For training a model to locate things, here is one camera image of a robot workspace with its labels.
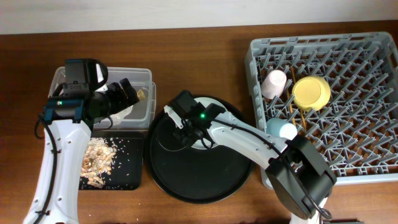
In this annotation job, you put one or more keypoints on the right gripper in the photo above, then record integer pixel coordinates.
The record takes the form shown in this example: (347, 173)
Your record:
(186, 140)

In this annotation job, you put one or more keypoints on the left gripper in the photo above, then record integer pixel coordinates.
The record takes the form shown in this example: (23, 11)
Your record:
(122, 101)

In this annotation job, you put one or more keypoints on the white tissue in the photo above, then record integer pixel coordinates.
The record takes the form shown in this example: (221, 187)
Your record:
(122, 114)

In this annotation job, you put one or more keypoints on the food scraps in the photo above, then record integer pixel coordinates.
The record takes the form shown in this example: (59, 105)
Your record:
(105, 165)

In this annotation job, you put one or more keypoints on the light blue cup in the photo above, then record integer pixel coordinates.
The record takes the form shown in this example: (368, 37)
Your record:
(281, 128)

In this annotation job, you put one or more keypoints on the pink cup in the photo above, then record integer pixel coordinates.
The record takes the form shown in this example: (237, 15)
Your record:
(274, 84)

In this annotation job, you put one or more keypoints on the wooden chopstick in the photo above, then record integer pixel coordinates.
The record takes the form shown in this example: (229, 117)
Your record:
(288, 96)
(304, 123)

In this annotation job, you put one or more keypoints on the yellow bowl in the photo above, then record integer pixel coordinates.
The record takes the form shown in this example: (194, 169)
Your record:
(311, 93)

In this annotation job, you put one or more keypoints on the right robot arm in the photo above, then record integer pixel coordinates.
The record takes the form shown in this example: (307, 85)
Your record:
(299, 175)

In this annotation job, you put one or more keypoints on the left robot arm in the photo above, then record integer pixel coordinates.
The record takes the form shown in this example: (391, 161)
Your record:
(83, 99)

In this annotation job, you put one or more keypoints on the clear plastic waste bin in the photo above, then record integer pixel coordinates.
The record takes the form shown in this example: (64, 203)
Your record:
(142, 113)

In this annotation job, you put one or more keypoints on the grey dishwasher rack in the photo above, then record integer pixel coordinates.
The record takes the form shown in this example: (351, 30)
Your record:
(356, 132)

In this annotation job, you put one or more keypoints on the round black serving tray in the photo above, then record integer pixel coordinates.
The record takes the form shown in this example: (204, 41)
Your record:
(189, 174)

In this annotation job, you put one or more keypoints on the black rectangular tray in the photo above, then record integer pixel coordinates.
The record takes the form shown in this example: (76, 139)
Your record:
(135, 148)

